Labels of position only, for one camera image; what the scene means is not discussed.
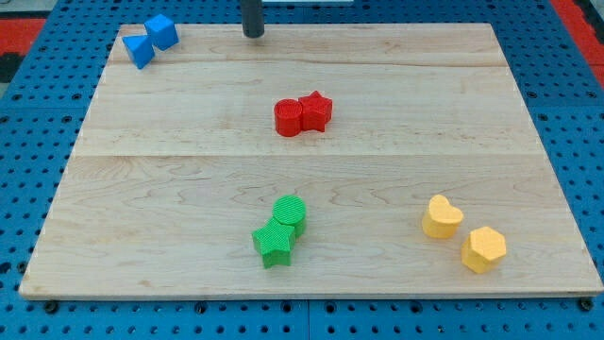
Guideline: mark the yellow heart block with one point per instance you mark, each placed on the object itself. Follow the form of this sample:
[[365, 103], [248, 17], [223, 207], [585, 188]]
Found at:
[[441, 219]]

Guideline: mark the wooden board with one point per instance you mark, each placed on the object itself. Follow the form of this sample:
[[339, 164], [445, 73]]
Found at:
[[176, 164]]

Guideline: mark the red star block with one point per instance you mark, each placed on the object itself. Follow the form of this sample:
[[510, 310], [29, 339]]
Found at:
[[316, 111]]

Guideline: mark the green cylinder block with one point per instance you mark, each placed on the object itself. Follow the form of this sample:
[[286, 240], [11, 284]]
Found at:
[[290, 210]]

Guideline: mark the blue triangle block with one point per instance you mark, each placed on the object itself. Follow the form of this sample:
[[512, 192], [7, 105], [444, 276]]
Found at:
[[139, 49]]

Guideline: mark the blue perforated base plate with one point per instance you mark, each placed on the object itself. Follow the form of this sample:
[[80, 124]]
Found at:
[[46, 102]]

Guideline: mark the red cylinder block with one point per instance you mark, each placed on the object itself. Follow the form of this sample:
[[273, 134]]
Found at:
[[288, 113]]

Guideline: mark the yellow hexagon block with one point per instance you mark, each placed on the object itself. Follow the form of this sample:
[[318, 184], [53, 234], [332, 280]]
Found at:
[[483, 249]]

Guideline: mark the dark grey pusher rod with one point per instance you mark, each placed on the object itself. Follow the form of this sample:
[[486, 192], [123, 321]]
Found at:
[[252, 18]]

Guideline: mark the blue cube block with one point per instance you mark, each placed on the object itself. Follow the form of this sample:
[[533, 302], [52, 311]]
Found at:
[[162, 31]]

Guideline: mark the green star block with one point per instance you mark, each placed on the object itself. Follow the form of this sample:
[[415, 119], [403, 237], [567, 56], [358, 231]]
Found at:
[[274, 242]]

